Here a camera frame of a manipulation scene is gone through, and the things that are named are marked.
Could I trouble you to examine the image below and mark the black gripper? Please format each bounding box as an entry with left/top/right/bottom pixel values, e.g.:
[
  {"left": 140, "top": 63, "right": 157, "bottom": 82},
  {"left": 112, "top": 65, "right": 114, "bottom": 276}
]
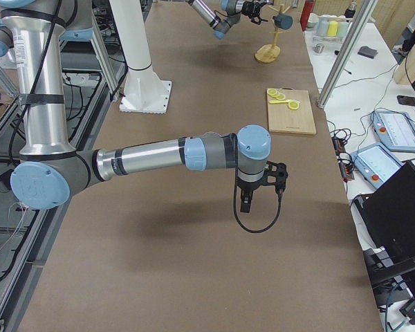
[
  {"left": 237, "top": 178, "right": 264, "bottom": 212},
  {"left": 242, "top": 1, "right": 268, "bottom": 24}
]

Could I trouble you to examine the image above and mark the blue cup yellow inside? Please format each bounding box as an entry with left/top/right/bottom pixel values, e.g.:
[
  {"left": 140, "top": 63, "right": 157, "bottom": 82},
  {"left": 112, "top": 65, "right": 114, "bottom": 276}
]
[{"left": 273, "top": 14, "right": 293, "bottom": 30}]

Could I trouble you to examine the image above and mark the wooden cup storage rack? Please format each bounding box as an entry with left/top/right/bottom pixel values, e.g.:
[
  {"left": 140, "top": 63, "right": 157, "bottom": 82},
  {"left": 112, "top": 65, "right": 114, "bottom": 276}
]
[{"left": 255, "top": 5, "right": 291, "bottom": 64}]

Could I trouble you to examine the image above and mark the small metal cup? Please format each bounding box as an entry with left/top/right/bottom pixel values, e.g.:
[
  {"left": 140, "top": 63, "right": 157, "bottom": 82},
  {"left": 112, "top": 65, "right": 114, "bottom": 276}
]
[{"left": 314, "top": 44, "right": 324, "bottom": 54}]

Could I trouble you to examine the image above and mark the yellow cup on tray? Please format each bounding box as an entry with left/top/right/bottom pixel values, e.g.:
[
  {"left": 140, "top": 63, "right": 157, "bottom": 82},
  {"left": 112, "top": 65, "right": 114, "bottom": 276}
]
[{"left": 326, "top": 20, "right": 338, "bottom": 37}]

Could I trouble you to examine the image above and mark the red bottle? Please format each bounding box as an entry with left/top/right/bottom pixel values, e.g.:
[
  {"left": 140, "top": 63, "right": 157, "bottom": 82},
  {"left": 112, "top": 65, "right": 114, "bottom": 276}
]
[{"left": 299, "top": 0, "right": 314, "bottom": 31}]

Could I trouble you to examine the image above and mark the rear lemon slice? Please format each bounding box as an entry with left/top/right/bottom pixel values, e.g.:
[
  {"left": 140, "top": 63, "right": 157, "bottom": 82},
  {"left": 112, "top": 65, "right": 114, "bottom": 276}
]
[{"left": 276, "top": 93, "right": 286, "bottom": 100}]

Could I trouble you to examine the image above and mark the yellow plastic knife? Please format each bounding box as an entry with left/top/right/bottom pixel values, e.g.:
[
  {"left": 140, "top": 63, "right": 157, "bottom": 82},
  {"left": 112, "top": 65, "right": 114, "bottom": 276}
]
[{"left": 268, "top": 100, "right": 292, "bottom": 104}]

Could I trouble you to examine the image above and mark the wooden cutting board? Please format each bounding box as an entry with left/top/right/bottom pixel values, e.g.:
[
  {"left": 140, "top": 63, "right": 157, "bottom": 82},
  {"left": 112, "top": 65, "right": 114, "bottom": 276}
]
[{"left": 266, "top": 88, "right": 317, "bottom": 135}]

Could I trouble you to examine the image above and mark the lemon slice by knife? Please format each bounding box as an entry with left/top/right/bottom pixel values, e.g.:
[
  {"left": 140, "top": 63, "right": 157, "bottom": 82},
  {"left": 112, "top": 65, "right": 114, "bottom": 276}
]
[{"left": 287, "top": 100, "right": 300, "bottom": 110}]

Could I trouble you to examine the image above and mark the black power strip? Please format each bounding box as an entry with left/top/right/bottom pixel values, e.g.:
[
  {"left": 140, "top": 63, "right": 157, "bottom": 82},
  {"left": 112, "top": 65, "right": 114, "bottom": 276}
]
[{"left": 332, "top": 136, "right": 354, "bottom": 183}]

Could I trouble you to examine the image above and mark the grey folded cloth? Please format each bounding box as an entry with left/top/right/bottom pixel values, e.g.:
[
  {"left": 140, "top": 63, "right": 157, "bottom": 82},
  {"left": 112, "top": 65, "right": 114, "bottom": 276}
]
[{"left": 358, "top": 46, "right": 378, "bottom": 59}]

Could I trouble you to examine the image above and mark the lower teach pendant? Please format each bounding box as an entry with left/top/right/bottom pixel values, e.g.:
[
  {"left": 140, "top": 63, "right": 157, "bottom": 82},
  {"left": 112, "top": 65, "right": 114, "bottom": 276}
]
[{"left": 351, "top": 142, "right": 404, "bottom": 189}]

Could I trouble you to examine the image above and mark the teach pendant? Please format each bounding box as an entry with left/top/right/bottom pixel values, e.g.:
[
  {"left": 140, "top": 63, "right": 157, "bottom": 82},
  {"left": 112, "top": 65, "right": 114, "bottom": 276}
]
[
  {"left": 351, "top": 142, "right": 404, "bottom": 189},
  {"left": 373, "top": 111, "right": 415, "bottom": 153}
]

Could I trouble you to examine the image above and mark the black monitor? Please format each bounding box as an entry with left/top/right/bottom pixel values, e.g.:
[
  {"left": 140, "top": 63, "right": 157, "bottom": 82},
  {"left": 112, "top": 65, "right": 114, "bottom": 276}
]
[{"left": 355, "top": 162, "right": 415, "bottom": 298}]

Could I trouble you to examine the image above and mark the upper teach pendant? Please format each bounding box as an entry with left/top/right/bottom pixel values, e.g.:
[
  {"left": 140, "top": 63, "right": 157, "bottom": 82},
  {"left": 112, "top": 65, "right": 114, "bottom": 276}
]
[{"left": 373, "top": 111, "right": 415, "bottom": 153}]

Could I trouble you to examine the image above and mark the black smartphone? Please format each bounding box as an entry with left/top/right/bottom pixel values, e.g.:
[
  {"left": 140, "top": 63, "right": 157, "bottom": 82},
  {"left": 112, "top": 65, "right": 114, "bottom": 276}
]
[{"left": 397, "top": 95, "right": 415, "bottom": 107}]

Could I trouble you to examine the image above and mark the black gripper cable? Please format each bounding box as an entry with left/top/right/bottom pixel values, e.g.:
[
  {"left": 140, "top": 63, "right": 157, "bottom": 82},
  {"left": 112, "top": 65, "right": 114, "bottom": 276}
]
[{"left": 232, "top": 165, "right": 285, "bottom": 234}]

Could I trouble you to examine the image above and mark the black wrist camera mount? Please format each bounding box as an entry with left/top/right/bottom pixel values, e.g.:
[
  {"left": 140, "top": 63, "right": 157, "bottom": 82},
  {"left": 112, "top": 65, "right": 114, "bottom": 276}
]
[{"left": 262, "top": 160, "right": 288, "bottom": 194}]

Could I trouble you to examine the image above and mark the aluminium frame post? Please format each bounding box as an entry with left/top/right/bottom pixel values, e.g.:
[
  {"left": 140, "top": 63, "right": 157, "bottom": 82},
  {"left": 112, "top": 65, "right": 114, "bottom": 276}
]
[{"left": 317, "top": 0, "right": 378, "bottom": 109}]

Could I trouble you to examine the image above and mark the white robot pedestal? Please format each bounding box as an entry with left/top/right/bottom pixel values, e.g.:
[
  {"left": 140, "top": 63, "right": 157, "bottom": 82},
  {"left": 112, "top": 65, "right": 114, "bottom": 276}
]
[{"left": 109, "top": 0, "right": 172, "bottom": 114}]

